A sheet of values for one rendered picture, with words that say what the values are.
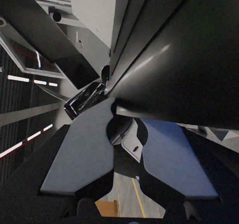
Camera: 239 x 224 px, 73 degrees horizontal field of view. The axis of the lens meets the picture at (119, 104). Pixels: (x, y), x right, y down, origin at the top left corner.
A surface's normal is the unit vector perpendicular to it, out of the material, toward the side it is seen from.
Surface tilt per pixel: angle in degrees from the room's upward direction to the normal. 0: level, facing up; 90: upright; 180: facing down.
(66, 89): 90
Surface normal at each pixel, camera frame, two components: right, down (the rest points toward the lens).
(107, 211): 0.09, 0.05
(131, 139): -0.51, -0.04
